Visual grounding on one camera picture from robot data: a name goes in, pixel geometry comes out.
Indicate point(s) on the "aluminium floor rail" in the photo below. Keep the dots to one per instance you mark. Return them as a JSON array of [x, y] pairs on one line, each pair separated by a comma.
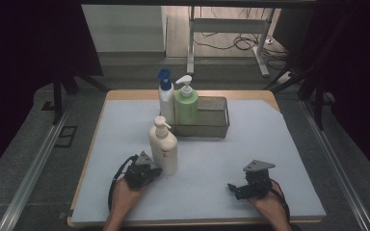
[[35, 170], [334, 166]]

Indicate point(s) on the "white bottle with blue cap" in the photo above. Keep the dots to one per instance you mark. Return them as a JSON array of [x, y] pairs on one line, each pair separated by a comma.
[[166, 106]]

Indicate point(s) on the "white metal desk frame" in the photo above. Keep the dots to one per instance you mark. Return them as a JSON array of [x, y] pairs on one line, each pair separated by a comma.
[[228, 25]]

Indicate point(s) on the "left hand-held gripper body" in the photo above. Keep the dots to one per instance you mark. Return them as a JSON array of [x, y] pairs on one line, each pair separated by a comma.
[[139, 174]]

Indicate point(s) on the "black metal stand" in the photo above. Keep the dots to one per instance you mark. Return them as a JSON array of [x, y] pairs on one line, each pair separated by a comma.
[[318, 102], [57, 96]]

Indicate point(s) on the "light blue table mat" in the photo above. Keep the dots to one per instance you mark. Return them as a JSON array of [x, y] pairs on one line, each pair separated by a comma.
[[269, 144]]

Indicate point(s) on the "green pump bottle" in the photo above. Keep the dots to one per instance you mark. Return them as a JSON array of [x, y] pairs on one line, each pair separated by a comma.
[[186, 109]]

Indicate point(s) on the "cream pump bottle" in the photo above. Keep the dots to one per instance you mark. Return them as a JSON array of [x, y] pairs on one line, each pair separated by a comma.
[[165, 154]]

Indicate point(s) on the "wooden table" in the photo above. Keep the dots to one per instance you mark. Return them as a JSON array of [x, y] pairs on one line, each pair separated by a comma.
[[135, 94]]

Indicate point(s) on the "white cabinet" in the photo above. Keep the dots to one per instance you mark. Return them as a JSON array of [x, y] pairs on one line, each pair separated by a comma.
[[125, 29]]

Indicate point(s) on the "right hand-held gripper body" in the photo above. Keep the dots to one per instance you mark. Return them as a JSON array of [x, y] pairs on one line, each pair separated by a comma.
[[257, 184]]

